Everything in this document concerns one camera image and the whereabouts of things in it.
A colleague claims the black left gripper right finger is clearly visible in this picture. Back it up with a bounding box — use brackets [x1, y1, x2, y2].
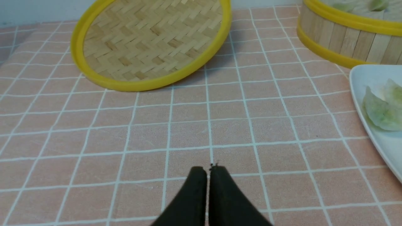
[209, 166, 272, 226]

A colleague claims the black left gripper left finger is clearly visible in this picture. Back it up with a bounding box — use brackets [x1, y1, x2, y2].
[152, 166, 207, 226]

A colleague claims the white square plate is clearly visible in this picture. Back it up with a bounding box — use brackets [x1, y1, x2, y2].
[350, 64, 402, 181]

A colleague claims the green dumpling plate left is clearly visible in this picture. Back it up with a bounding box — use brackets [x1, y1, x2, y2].
[363, 86, 402, 131]

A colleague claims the small green dumpling on plate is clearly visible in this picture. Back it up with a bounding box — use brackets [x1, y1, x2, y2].
[381, 79, 402, 109]

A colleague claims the pink checkered tablecloth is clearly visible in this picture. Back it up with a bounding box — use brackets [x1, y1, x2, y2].
[0, 5, 401, 226]

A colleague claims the yellow-rimmed bamboo steamer lid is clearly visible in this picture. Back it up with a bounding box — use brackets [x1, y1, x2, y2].
[70, 0, 232, 92]

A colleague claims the yellow-rimmed bamboo steamer basket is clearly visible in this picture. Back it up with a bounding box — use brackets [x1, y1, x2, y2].
[296, 0, 401, 68]

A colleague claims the pale green dumpling in steamer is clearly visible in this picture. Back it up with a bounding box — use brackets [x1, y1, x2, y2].
[328, 0, 358, 13]

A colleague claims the small green dumpling in steamer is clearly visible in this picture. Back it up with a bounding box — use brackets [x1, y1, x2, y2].
[368, 0, 389, 12]

